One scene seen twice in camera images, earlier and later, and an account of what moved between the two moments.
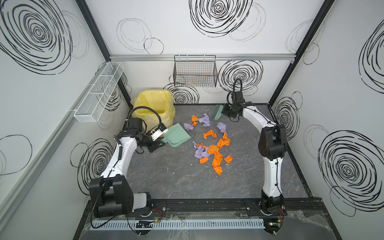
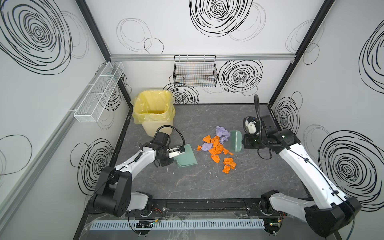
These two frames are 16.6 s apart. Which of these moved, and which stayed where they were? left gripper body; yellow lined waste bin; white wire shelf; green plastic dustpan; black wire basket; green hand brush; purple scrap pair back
Moved: green plastic dustpan; green hand brush; purple scrap pair back; left gripper body
Stayed: yellow lined waste bin; white wire shelf; black wire basket
